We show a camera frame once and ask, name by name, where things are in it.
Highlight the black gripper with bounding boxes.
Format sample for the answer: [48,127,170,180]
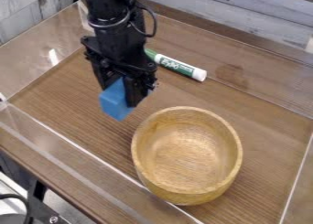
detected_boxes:
[80,21,156,108]

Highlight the blue rectangular block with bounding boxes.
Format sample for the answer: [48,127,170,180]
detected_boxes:
[99,79,134,121]

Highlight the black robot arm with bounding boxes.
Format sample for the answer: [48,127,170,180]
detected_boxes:
[80,0,158,107]

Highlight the brown wooden bowl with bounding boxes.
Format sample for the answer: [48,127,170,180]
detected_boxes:
[131,106,243,206]

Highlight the green white Expo marker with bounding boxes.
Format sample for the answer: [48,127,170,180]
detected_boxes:
[146,48,206,81]

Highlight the black cable loop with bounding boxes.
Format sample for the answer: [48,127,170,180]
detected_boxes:
[128,5,159,38]

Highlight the black equipment with cable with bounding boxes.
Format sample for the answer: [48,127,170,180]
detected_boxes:
[0,194,71,224]

